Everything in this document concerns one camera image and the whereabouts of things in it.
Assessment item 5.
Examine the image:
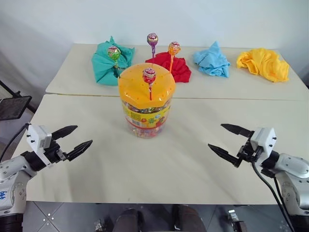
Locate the red crumpled cloth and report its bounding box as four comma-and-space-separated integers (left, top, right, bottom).
145, 51, 192, 83

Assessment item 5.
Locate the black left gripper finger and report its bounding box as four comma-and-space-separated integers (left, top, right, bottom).
63, 139, 94, 162
51, 125, 79, 142

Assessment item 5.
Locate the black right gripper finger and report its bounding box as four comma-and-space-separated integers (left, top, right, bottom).
208, 143, 242, 168
220, 123, 254, 139

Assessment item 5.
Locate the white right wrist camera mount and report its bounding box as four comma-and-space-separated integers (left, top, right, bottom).
250, 127, 278, 160

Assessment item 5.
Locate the orange wrapped lollipop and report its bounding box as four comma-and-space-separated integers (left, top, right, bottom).
168, 41, 181, 73

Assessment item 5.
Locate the black tablet stand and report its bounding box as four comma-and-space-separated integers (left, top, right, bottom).
0, 79, 34, 114

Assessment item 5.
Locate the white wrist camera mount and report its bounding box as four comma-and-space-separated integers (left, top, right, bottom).
26, 123, 53, 168
250, 127, 278, 160

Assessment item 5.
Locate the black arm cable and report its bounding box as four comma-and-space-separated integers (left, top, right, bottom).
0, 123, 29, 162
251, 159, 296, 232

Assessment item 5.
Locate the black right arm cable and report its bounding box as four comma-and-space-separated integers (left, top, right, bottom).
251, 159, 296, 232

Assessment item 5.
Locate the small grey floor device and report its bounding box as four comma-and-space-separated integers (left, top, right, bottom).
227, 209, 248, 232

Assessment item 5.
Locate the yellow crumpled cloth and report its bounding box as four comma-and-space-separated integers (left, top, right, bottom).
236, 47, 290, 83

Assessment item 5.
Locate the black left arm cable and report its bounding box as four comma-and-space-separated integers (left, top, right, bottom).
0, 123, 29, 162

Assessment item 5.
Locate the light blue crumpled cloth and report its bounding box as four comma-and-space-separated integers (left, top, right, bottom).
192, 41, 231, 78

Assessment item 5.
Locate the black tablet screen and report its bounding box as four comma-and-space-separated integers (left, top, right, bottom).
0, 95, 33, 121

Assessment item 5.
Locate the clear plastic jar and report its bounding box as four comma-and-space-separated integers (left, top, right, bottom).
120, 100, 172, 140

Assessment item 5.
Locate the teal crumpled cloth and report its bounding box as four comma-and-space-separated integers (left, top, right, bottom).
91, 35, 136, 87

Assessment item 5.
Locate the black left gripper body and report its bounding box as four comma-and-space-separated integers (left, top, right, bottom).
43, 139, 70, 166

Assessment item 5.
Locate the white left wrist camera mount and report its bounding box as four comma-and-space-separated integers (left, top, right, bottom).
26, 123, 53, 168

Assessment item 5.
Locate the purple wrapped lollipop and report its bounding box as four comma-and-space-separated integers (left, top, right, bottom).
146, 32, 159, 65

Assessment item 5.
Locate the red wrapped lollipop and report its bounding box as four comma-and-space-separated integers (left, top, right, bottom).
142, 68, 156, 101

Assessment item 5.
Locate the orange perforated jar lid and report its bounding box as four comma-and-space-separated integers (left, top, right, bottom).
117, 63, 176, 109

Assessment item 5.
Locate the green wrapped lollipop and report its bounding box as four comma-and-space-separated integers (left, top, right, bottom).
107, 45, 121, 78

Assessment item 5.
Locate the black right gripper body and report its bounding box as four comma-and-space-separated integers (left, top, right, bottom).
236, 137, 263, 163

